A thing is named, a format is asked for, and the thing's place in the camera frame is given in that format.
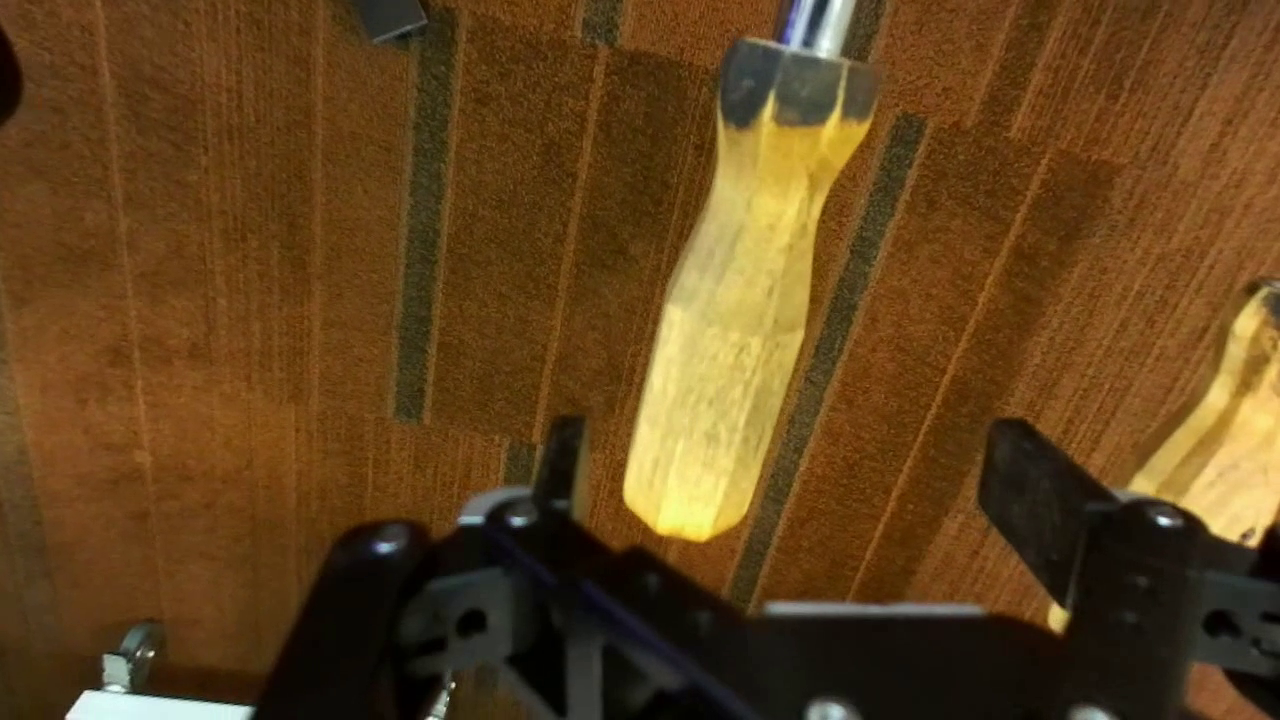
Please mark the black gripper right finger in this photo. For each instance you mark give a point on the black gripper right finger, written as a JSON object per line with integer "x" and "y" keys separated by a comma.
{"x": 1043, "y": 503}

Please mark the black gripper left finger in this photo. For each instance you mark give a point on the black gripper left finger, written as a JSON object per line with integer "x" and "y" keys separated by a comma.
{"x": 557, "y": 463}

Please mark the wooden rod handle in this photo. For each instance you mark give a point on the wooden rod handle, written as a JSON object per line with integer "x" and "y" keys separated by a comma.
{"x": 1220, "y": 459}
{"x": 739, "y": 302}

